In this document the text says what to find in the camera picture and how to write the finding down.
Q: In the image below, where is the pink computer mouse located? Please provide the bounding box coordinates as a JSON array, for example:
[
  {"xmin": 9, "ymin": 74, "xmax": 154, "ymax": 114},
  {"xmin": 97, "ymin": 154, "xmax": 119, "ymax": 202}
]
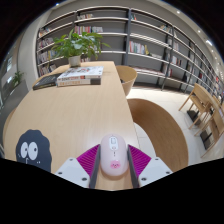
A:
[{"xmin": 99, "ymin": 133, "xmax": 130, "ymax": 177}]

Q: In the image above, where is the dark cloud-shaped mouse pad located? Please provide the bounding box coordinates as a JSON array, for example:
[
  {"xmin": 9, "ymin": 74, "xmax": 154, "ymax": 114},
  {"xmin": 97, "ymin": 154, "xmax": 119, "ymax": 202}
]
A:
[{"xmin": 15, "ymin": 129, "xmax": 53, "ymax": 174}]

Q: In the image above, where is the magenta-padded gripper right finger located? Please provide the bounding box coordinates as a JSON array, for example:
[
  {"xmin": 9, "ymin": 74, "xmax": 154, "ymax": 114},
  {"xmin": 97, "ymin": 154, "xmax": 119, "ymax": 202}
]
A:
[{"xmin": 126, "ymin": 144, "xmax": 173, "ymax": 189}]

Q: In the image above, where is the grey bookshelf unit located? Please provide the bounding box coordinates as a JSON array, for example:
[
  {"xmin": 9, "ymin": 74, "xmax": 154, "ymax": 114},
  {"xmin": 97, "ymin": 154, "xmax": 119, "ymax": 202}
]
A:
[{"xmin": 34, "ymin": 4, "xmax": 224, "ymax": 101}]

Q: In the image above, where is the book with red spine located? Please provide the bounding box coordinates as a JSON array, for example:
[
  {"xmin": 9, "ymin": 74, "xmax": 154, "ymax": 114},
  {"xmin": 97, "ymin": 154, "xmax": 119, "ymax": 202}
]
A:
[{"xmin": 56, "ymin": 77, "xmax": 102, "ymax": 88}]

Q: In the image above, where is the white cover book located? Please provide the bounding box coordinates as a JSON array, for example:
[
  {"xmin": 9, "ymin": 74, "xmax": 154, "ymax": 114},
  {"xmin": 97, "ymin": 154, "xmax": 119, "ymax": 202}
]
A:
[{"xmin": 56, "ymin": 65, "xmax": 105, "ymax": 82}]

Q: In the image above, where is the green potted plant white pot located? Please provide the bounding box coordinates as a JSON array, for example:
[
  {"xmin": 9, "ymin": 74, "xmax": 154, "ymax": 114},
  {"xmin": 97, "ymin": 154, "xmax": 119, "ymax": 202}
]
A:
[{"xmin": 51, "ymin": 29, "xmax": 111, "ymax": 68}]

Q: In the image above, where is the black book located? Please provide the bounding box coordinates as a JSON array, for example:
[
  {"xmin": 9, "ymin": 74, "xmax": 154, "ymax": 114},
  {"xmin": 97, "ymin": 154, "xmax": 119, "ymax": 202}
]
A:
[{"xmin": 32, "ymin": 73, "xmax": 63, "ymax": 91}]

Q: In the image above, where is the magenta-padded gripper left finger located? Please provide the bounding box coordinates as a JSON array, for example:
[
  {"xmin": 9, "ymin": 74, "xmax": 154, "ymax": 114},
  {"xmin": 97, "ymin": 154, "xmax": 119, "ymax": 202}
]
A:
[{"xmin": 54, "ymin": 143, "xmax": 102, "ymax": 190}]

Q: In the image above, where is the small green floor plant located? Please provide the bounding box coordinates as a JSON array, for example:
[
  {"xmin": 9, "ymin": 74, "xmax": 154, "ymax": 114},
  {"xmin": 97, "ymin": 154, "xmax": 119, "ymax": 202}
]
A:
[{"xmin": 11, "ymin": 70, "xmax": 25, "ymax": 88}]

